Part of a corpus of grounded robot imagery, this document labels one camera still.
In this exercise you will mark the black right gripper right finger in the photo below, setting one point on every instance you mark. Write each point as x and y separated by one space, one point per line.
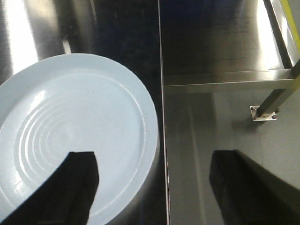
248 194

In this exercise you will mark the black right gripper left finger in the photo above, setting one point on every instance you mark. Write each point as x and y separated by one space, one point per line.
65 198

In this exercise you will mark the light blue round plate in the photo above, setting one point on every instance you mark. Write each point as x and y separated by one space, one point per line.
77 103

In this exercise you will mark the steel lower shelf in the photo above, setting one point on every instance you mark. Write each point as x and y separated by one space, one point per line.
227 45

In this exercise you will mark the steel rack leg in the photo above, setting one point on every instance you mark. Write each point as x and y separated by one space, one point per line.
270 107

